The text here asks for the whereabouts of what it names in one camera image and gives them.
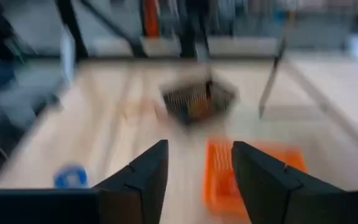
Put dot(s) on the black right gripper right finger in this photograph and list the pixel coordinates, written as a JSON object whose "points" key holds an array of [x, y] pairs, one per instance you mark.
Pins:
{"points": [[275, 193]]}

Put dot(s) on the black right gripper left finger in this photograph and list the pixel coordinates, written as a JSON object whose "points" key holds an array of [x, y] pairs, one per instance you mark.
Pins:
{"points": [[129, 199]]}

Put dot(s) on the orange slotted plastic basket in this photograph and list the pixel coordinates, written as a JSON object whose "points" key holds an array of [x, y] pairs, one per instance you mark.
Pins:
{"points": [[219, 174]]}

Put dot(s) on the blue coil wristband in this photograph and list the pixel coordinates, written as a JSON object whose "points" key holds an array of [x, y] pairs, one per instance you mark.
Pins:
{"points": [[70, 177]]}

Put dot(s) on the black slotted plastic basket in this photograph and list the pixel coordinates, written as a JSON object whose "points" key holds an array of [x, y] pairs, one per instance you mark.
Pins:
{"points": [[179, 99]]}

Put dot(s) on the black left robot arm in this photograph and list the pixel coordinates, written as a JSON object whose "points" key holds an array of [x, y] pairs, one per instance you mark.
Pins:
{"points": [[194, 28]]}

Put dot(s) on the wooden shelf riser black frame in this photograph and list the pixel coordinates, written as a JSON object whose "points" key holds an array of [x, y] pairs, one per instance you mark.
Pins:
{"points": [[337, 99]]}

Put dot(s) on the silver aluminium bracket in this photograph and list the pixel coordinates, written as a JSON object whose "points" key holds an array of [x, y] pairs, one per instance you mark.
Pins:
{"points": [[67, 56]]}

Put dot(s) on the black aluminium rig frame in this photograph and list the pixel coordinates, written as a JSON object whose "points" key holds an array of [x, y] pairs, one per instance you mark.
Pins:
{"points": [[71, 28]]}

